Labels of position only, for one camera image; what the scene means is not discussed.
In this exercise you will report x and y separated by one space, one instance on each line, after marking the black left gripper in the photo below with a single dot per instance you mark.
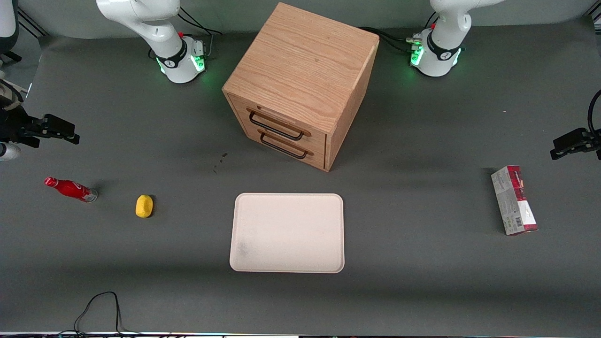
592 139

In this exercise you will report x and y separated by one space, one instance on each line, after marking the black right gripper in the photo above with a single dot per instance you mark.
15 125

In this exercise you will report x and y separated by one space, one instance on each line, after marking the red coke bottle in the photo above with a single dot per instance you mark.
71 188

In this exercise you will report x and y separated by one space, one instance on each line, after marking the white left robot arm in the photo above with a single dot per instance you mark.
439 56

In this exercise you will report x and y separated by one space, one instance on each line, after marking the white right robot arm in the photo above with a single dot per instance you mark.
173 51

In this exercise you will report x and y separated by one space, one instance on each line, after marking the cream plastic tray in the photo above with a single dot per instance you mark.
287 232

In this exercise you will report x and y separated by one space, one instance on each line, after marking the grey red carton box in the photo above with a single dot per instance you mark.
513 199

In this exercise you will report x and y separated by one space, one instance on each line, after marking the yellow toy lemon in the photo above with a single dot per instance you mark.
144 206

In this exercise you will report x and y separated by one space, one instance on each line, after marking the wooden drawer large front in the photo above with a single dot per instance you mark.
281 119

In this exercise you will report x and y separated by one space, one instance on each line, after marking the wooden drawer small front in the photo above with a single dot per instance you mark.
300 157

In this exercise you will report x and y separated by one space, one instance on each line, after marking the wooden drawer cabinet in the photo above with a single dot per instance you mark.
305 61

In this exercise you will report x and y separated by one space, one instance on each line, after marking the aluminium frame rail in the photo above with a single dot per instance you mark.
33 26
594 22

